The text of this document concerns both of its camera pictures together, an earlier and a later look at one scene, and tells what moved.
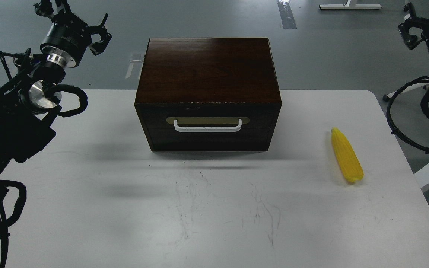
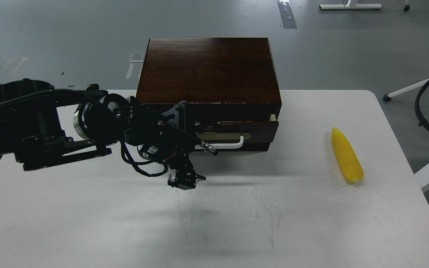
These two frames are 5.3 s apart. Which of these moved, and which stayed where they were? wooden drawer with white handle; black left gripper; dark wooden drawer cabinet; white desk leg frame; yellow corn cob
Moved: wooden drawer with white handle; black left gripper
Stayed: yellow corn cob; dark wooden drawer cabinet; white desk leg frame
